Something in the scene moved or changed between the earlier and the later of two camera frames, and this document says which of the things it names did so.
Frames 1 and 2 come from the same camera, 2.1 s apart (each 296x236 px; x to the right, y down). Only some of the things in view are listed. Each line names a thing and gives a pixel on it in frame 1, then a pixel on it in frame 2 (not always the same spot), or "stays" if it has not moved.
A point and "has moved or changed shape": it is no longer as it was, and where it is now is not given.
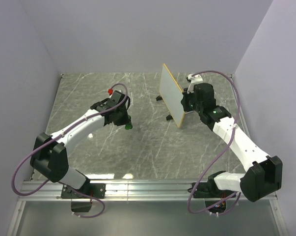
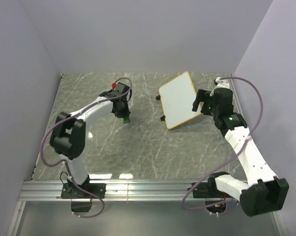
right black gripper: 186,96 to 203,96
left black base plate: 97,190 stays
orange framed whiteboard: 171,95 has moved or changed shape
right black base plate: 205,190 stays
